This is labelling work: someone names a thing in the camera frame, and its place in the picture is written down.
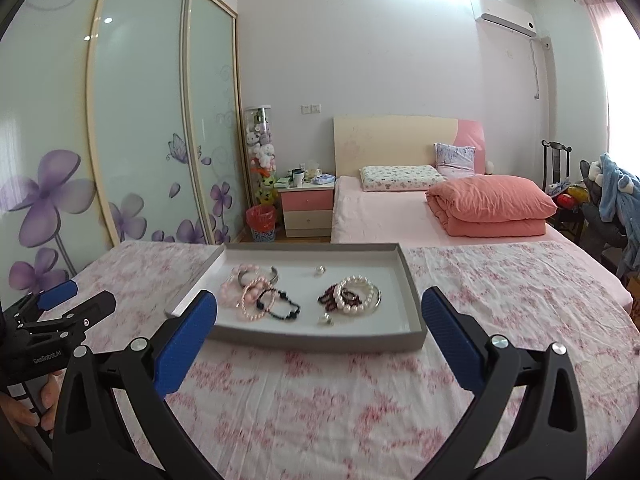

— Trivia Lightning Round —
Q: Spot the cream and pink headboard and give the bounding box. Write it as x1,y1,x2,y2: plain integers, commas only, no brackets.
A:
333,115,486,177

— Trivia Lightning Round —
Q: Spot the sliding wardrobe with flowers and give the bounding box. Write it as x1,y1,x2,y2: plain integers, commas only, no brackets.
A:
1,0,246,306

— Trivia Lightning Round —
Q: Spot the pink pearl bracelet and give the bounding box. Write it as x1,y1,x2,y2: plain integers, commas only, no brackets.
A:
240,276,276,322

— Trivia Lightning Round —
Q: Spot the white wall socket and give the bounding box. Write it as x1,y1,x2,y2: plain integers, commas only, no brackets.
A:
300,104,321,115

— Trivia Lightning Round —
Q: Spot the black bead bracelet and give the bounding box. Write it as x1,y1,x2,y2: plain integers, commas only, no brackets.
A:
255,285,303,322

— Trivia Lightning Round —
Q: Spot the pink curtain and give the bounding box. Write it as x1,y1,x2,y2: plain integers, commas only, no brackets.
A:
576,0,613,53

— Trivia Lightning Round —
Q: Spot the floral patterned pillow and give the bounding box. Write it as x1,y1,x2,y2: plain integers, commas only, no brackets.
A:
359,165,445,192

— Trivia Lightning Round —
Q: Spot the clear tube of plush toys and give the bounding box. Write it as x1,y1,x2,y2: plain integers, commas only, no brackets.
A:
243,105,276,184

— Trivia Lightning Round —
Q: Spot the pale pink chunky bracelet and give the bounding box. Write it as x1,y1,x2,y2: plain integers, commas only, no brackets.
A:
219,262,267,310

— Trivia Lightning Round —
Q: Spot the folded salmon quilt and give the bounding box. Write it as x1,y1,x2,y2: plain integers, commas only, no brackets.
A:
425,176,556,238

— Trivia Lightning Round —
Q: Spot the dark red bead bracelet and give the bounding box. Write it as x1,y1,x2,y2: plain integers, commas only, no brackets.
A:
316,282,365,316

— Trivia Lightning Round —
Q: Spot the lilac patterned pillow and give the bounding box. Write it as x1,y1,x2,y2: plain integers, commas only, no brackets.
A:
434,143,476,180

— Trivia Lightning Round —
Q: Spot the yellow plush toy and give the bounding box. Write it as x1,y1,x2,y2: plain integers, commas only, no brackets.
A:
254,174,278,206

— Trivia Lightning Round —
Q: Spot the grey cardboard tray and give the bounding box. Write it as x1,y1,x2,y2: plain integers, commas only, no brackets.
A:
165,243,426,353

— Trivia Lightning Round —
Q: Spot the wastebasket with red bag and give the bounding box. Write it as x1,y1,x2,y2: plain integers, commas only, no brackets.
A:
245,205,278,243

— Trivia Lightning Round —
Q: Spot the bed with pink sheet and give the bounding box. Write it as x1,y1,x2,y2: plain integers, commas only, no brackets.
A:
331,177,632,311

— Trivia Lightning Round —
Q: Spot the white pearl bracelet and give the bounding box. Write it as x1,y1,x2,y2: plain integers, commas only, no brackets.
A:
333,274,380,318

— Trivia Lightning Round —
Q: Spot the white air conditioner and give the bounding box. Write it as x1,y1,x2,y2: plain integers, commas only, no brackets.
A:
472,0,537,38

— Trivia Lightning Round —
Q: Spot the white mug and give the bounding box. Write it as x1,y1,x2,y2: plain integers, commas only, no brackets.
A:
292,169,305,186

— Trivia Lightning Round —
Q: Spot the dark wooden chair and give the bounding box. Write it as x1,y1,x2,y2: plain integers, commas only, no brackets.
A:
541,140,573,195

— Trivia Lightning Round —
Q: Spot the person's left hand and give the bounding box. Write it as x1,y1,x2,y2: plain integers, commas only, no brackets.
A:
0,367,64,434

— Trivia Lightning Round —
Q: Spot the thin silver bangle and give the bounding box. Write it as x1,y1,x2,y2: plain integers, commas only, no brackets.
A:
342,276,382,316

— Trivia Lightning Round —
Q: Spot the blue plush garment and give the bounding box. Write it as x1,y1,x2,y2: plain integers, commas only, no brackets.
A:
599,153,640,278

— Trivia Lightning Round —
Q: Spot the dark office chair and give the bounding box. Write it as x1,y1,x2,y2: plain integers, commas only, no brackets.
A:
579,160,627,274

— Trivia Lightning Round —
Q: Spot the pink cream nightstand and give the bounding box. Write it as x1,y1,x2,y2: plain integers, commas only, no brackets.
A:
279,183,334,238

